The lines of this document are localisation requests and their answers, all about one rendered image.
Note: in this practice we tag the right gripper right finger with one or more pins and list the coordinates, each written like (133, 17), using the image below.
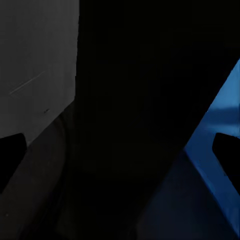
(227, 150)

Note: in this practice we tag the monitor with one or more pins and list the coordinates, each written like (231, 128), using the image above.
(142, 75)

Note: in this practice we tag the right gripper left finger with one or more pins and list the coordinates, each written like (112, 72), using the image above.
(12, 150)

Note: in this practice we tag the desk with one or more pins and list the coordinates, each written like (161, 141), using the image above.
(181, 209)

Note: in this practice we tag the room divider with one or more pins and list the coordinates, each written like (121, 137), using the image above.
(223, 116)

